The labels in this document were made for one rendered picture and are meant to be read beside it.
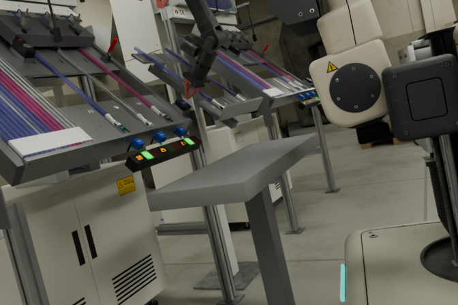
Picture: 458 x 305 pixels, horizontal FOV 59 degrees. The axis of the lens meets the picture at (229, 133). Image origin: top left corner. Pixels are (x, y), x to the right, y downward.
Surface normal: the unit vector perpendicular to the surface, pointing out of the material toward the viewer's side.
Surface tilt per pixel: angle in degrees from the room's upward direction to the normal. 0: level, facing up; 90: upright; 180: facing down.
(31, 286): 90
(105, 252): 90
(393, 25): 90
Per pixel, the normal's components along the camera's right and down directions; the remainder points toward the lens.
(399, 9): -0.43, 0.16
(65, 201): 0.84, -0.15
